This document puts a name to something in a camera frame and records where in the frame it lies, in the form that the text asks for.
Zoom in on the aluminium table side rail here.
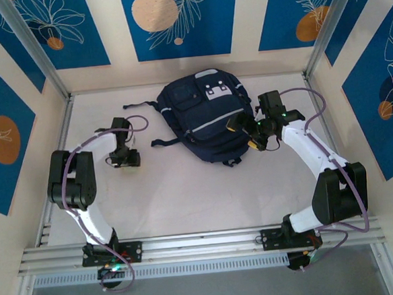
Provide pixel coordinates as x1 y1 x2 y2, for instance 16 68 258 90
26 95 85 247
302 70 366 221

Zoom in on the aluminium cross rail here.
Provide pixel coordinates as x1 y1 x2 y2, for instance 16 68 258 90
15 215 388 277

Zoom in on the grey slotted cable duct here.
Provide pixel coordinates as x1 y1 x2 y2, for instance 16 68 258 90
32 253 291 288

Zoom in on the black base electronics box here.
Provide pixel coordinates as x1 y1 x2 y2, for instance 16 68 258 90
96 263 126 290
286 249 322 273

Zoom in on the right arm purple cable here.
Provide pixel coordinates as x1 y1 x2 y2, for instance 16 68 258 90
278 84 373 273

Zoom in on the navy blue backpack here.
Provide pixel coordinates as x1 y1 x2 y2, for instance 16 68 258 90
120 65 258 175

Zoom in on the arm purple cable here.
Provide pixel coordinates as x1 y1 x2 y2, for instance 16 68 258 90
56 114 160 295
278 84 373 273

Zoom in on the aluminium frame post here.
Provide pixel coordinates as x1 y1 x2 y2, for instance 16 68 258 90
299 0 371 80
0 0 71 103

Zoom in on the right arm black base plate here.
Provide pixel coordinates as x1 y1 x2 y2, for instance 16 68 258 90
260 224 323 252

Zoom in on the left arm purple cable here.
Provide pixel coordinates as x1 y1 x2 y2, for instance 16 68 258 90
56 114 160 295

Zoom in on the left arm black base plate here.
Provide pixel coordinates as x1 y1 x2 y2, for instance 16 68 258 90
81 240 145 268

